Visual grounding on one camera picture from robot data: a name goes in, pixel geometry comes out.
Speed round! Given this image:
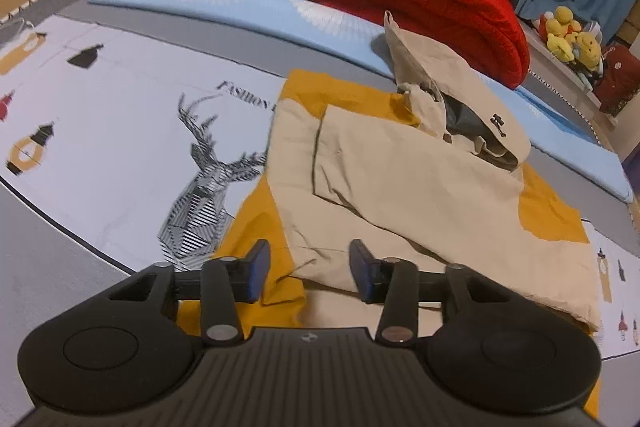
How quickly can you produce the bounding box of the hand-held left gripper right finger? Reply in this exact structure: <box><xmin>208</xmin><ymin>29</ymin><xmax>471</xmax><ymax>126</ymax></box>
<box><xmin>348</xmin><ymin>239</ymin><xmax>507</xmax><ymax>346</ymax></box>

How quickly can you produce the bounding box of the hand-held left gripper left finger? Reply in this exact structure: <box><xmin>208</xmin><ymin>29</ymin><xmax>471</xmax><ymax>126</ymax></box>
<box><xmin>106</xmin><ymin>238</ymin><xmax>272</xmax><ymax>346</ymax></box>

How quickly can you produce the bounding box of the beige and yellow jacket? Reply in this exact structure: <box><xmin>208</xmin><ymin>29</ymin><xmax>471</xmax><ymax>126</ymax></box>
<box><xmin>212</xmin><ymin>11</ymin><xmax>603</xmax><ymax>420</ymax></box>

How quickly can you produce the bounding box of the printed white bed sheet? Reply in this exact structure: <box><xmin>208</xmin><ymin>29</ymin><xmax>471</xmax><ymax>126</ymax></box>
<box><xmin>0</xmin><ymin>14</ymin><xmax>640</xmax><ymax>427</ymax></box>

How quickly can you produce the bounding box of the light blue mat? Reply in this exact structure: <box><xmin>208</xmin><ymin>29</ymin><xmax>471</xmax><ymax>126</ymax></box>
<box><xmin>86</xmin><ymin>0</ymin><xmax>633</xmax><ymax>202</ymax></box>

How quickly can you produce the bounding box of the yellow plush toy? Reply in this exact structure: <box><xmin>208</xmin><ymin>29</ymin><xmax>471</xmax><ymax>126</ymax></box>
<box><xmin>574</xmin><ymin>32</ymin><xmax>604</xmax><ymax>66</ymax></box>
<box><xmin>544</xmin><ymin>6</ymin><xmax>583</xmax><ymax>58</ymax></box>

